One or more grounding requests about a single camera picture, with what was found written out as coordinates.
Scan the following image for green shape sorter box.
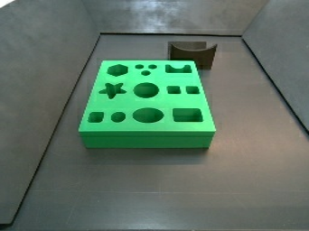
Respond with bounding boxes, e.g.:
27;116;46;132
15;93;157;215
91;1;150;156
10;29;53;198
79;60;217;148

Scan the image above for dark grey arch block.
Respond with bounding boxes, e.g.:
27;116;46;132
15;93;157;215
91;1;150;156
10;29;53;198
168;42;217;69

